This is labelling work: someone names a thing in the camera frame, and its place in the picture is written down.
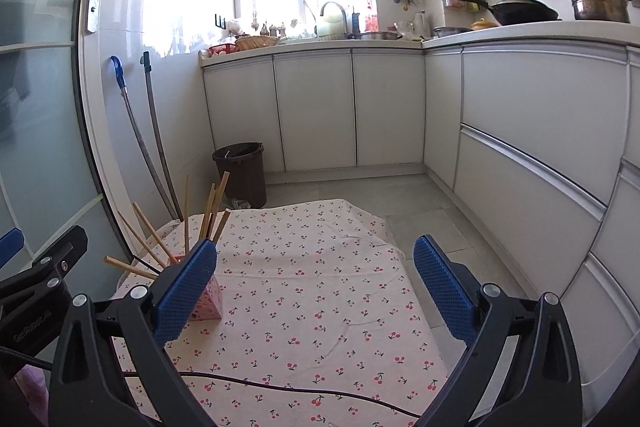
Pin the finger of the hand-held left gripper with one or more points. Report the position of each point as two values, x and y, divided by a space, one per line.
67 247
11 248

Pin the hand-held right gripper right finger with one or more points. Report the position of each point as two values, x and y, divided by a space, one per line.
445 287

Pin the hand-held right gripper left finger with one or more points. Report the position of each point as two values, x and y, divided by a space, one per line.
187 287

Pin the pink perforated utensil holder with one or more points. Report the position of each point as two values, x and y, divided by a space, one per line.
210 304

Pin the black chopstick with gold band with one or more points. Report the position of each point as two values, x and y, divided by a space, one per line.
147 267

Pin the frosted glass door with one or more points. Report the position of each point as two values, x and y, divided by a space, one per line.
40 132

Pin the dark brown trash bin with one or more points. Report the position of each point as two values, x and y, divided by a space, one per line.
240 177

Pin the cherry print tablecloth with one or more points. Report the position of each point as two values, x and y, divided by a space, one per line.
310 307

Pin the white drawer cabinet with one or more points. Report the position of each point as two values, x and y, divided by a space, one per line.
525 107

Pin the red plastic basket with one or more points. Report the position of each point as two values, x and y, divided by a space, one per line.
221 51

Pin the wicker basket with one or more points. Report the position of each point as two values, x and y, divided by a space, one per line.
257 43

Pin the small steel pan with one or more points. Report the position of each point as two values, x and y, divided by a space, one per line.
452 32

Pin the steel basin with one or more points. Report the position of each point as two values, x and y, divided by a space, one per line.
380 36

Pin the yellow lidded pot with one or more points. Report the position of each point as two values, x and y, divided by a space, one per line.
485 24

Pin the white kitchen countertop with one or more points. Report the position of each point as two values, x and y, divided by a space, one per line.
550 32

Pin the dark blue bottle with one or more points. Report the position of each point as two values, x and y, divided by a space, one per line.
355 21

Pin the curved metal faucet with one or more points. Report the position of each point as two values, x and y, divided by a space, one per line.
346 22

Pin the pale plastic jug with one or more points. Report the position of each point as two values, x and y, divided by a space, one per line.
330 28

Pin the black wok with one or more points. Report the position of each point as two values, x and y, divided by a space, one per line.
525 14

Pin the black wall hooks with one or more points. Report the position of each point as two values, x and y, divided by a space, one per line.
221 21

